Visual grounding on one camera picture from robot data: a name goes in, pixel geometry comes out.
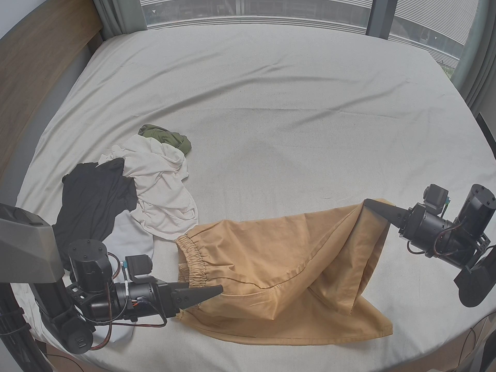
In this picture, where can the black garment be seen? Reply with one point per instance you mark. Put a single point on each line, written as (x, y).
(93, 200)

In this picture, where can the tan shorts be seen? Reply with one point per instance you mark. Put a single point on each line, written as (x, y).
(271, 254)

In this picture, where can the white garment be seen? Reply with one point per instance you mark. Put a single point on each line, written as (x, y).
(162, 192)

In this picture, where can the green garment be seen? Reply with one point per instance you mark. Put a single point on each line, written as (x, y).
(170, 138)

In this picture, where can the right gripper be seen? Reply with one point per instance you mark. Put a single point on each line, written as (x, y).
(424, 229)

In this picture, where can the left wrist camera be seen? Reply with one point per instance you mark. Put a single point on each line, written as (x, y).
(139, 266)

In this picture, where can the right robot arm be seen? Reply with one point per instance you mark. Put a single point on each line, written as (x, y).
(478, 207)

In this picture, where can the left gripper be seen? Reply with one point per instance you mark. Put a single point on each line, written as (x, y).
(147, 298)

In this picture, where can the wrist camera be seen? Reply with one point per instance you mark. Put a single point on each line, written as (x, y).
(139, 266)
(436, 198)

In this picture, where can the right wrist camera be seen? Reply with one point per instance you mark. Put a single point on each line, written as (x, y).
(436, 198)

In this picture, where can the light grey garment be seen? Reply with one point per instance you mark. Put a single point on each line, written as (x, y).
(133, 235)

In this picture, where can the blue-green curtain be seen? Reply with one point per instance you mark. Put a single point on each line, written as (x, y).
(478, 52)
(112, 2)

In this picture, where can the bed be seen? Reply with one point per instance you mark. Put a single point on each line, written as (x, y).
(290, 130)

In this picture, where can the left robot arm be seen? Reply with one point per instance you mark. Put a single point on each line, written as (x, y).
(31, 246)

